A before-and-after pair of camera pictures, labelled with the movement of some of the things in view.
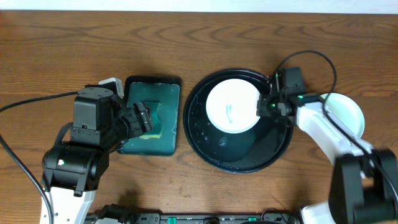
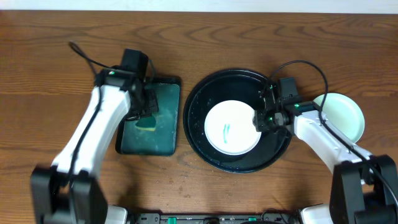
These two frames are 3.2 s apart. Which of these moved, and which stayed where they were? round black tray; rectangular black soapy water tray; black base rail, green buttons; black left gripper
Moved: black left gripper
Stayed: rectangular black soapy water tray; black base rail, green buttons; round black tray
